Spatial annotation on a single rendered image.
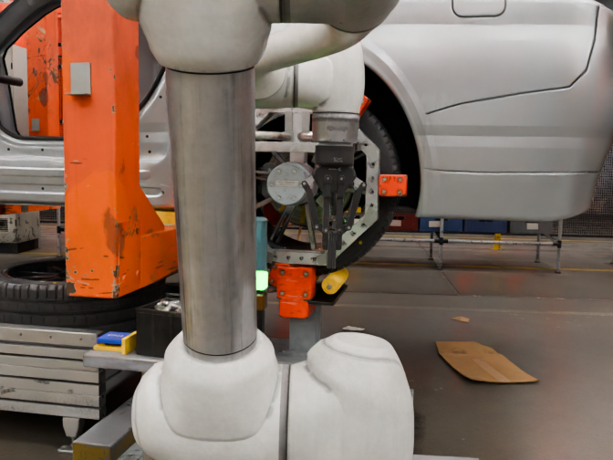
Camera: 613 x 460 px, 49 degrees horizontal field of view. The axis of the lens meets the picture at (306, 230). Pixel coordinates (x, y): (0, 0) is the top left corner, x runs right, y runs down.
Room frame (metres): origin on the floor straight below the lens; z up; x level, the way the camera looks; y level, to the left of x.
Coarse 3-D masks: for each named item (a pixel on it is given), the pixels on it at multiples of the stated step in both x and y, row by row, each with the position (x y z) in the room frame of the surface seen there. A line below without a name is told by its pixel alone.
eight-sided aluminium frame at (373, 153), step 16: (256, 112) 2.25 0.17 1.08; (272, 112) 2.24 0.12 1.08; (256, 128) 2.29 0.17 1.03; (368, 144) 2.18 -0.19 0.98; (368, 160) 2.18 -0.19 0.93; (368, 176) 2.18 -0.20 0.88; (368, 192) 2.18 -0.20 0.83; (368, 208) 2.17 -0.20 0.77; (368, 224) 2.17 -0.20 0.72; (352, 240) 2.19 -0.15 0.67; (272, 256) 2.23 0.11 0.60; (288, 256) 2.27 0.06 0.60; (304, 256) 2.22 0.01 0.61; (320, 256) 2.20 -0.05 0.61; (336, 256) 2.20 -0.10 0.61
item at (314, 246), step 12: (276, 120) 2.38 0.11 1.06; (276, 156) 2.34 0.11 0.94; (360, 156) 2.29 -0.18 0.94; (264, 180) 2.35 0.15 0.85; (348, 192) 2.29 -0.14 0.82; (372, 192) 2.26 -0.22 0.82; (264, 204) 2.35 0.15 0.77; (300, 204) 2.33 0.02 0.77; (264, 216) 2.55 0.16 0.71; (288, 216) 2.33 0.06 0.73; (276, 228) 2.34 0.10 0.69; (312, 228) 2.32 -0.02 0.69; (276, 240) 2.34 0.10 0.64; (288, 240) 2.48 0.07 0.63; (312, 240) 2.32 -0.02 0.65
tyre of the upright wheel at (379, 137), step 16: (368, 112) 2.27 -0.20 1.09; (368, 128) 2.26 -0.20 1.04; (384, 128) 2.36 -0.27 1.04; (384, 144) 2.25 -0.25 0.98; (384, 160) 2.25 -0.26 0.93; (384, 208) 2.25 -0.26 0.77; (384, 224) 2.25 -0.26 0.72; (368, 240) 2.26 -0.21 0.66; (352, 256) 2.27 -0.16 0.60; (320, 272) 2.29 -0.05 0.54
